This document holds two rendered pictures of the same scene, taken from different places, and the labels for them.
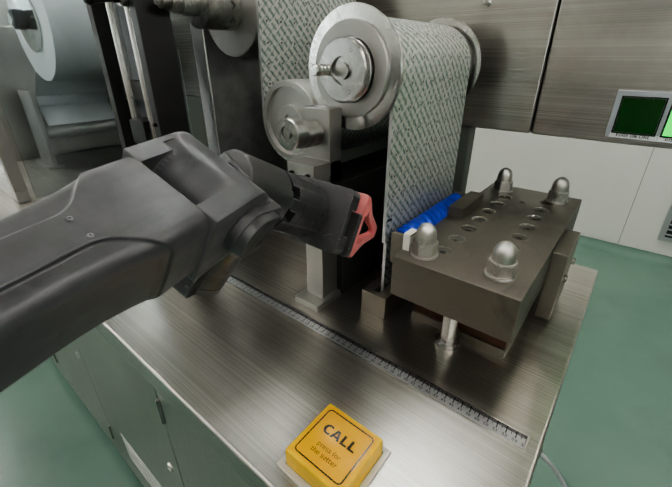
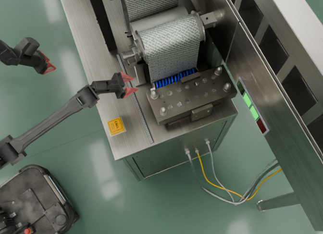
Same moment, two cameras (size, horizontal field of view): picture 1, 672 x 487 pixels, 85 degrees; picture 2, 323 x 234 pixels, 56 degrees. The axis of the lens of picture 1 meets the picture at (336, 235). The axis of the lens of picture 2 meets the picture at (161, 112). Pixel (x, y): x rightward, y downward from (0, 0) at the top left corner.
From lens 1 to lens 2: 117 cm
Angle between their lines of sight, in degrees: 48
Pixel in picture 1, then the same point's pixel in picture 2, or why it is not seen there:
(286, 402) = (114, 110)
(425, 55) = (164, 50)
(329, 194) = (119, 87)
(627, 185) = not seen: outside the picture
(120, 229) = (72, 110)
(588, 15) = (237, 49)
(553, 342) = (186, 127)
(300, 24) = not seen: outside the picture
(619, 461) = not seen: hidden behind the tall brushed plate
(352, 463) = (116, 130)
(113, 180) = (72, 102)
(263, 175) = (99, 90)
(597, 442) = not seen: hidden behind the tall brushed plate
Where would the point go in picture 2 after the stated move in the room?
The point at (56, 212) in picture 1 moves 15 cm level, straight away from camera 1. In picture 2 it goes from (66, 107) to (64, 75)
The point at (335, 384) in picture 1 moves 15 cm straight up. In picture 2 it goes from (126, 111) to (121, 100)
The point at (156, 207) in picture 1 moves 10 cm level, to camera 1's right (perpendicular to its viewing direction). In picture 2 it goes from (76, 106) to (96, 117)
